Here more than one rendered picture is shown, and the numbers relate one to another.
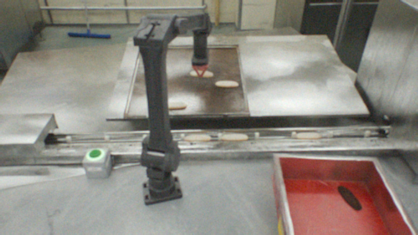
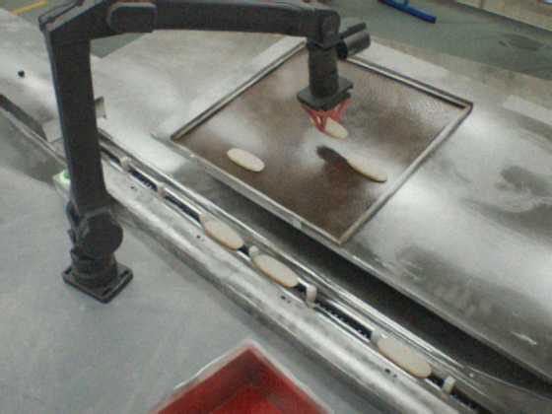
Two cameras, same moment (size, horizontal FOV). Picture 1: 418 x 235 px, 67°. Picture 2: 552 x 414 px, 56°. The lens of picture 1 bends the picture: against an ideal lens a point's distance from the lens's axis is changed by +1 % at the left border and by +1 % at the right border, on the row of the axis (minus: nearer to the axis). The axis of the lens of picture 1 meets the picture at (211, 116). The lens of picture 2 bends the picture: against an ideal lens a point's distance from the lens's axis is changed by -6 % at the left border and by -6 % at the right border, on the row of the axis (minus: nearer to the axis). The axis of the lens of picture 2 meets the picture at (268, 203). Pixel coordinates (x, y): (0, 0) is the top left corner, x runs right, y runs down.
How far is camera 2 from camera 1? 0.72 m
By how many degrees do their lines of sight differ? 36
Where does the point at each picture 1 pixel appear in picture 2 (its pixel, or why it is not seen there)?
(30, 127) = not seen: hidden behind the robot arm
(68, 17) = not seen: outside the picture
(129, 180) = not seen: hidden behind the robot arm
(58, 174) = (48, 178)
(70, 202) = (19, 219)
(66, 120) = (134, 114)
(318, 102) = (501, 305)
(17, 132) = (47, 103)
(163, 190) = (79, 275)
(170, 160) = (82, 235)
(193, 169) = (169, 277)
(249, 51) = (483, 125)
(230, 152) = (231, 288)
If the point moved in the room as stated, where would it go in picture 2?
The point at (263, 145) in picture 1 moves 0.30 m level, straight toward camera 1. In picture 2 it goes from (293, 315) to (127, 399)
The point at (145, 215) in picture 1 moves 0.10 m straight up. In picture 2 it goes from (48, 292) to (33, 255)
